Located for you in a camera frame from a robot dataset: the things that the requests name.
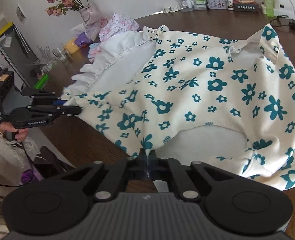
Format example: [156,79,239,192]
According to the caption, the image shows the cream teal flower garment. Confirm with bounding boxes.
[62,24,295,190]

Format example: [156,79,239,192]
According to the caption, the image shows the pastel pink blue clothes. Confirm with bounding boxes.
[87,43,102,63]

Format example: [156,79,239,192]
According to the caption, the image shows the pink floral folded clothes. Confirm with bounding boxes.
[99,13,140,42]

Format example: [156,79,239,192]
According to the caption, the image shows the person left hand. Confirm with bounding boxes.
[0,122,29,142]

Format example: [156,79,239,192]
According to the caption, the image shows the green tube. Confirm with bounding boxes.
[34,74,49,89]

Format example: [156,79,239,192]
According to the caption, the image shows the grey refrigerator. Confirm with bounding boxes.
[0,24,38,87]

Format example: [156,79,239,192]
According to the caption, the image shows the clear glass cup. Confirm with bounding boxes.
[52,43,69,62]

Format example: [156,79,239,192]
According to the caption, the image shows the purple tissue pack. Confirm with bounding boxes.
[74,32,93,48]

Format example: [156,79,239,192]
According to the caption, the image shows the clear plastic bag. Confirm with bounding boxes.
[70,23,101,41]

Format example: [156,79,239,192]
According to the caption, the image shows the flower vase with roses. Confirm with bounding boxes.
[45,0,106,35]

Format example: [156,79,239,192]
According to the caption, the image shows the white clip row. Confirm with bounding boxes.
[163,4,182,14]

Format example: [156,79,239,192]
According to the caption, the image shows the green white small boxes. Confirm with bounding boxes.
[194,0,207,10]

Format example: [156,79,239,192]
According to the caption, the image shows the floral tin box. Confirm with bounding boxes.
[207,0,227,10]

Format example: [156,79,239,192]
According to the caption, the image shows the white spray bottle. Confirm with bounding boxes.
[226,0,234,11]

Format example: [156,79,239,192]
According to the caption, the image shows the dark red gift box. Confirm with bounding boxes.
[233,1,259,12]

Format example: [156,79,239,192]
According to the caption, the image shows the white power strip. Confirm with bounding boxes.
[260,3,295,19]

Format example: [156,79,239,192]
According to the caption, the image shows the green spray bottle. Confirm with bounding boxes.
[264,0,275,18]

